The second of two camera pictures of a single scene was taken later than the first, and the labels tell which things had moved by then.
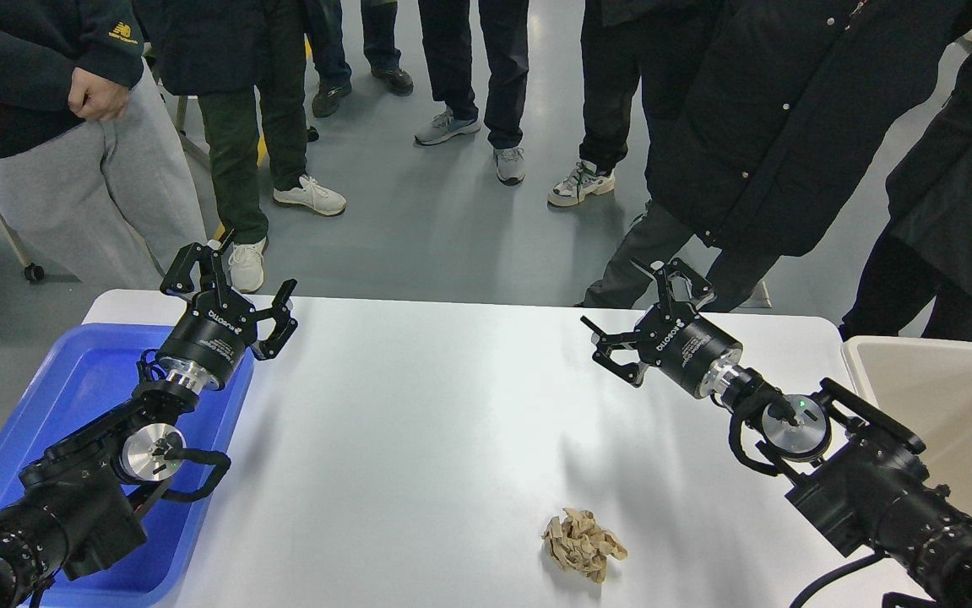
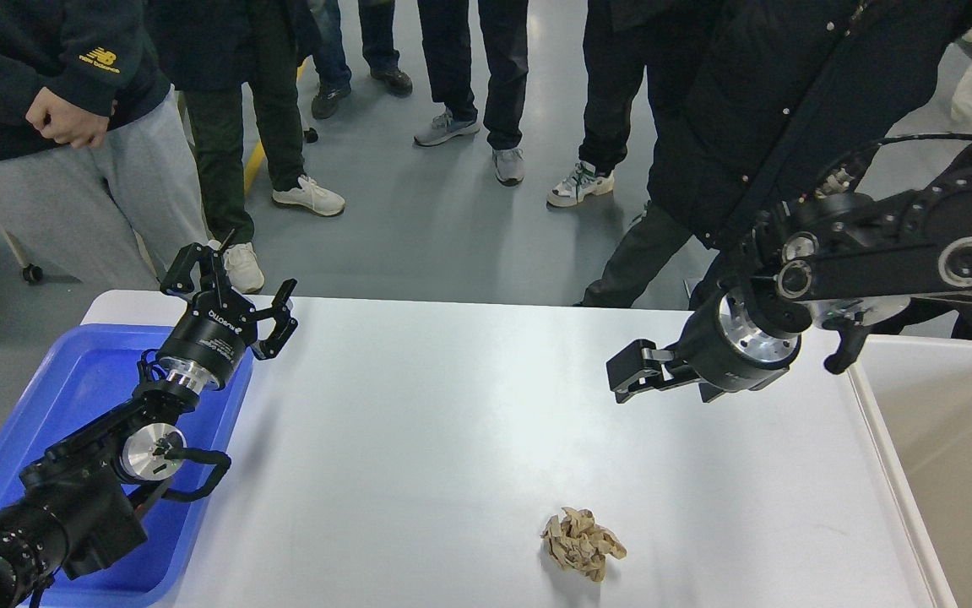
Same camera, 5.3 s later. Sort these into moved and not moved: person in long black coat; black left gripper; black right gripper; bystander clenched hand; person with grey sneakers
Moved: black right gripper; bystander clenched hand
Not moved: person with grey sneakers; black left gripper; person in long black coat
